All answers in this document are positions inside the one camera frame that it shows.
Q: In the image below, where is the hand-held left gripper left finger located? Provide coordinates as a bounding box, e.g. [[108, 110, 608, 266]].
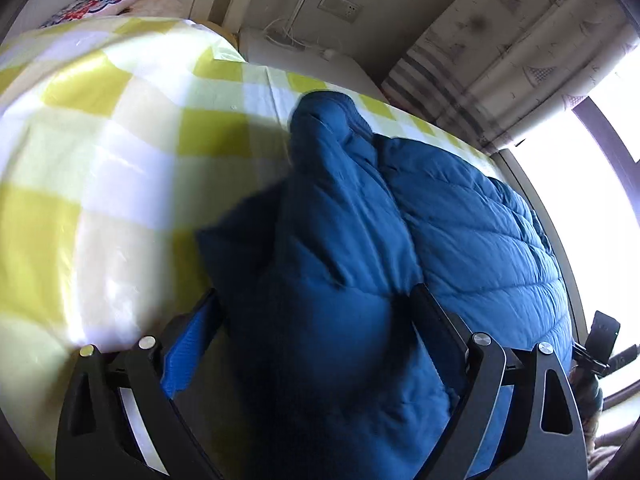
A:
[[55, 287, 224, 480]]

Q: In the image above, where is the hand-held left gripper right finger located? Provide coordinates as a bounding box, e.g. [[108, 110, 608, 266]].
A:
[[409, 282, 589, 480]]

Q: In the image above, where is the blue puffer jacket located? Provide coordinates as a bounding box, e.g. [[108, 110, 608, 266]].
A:
[[195, 91, 576, 480]]

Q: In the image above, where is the person's right forearm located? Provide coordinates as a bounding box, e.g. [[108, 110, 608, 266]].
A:
[[584, 407, 633, 473]]

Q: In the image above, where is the person's right hand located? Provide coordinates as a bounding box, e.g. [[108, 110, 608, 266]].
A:
[[569, 366, 606, 418]]

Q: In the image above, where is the window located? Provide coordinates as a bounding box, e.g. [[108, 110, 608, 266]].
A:
[[510, 60, 640, 411]]

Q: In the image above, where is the yellow checked bed sheet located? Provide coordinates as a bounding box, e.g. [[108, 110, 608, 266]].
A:
[[0, 16, 507, 467]]

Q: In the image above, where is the white nightstand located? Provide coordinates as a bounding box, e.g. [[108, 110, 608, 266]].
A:
[[239, 27, 392, 107]]

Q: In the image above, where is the printed striped curtain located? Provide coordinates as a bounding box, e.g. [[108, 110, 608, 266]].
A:
[[382, 0, 640, 152]]

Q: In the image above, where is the pink pillow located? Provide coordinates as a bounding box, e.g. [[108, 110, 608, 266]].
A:
[[125, 0, 190, 24]]

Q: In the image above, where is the floral patterned pillow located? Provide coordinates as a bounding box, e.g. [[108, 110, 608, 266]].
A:
[[40, 0, 143, 29]]

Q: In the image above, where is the white charger with cable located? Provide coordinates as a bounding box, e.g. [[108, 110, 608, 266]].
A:
[[264, 19, 341, 59]]

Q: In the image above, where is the wall socket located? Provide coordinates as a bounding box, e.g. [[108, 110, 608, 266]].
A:
[[319, 0, 362, 24]]

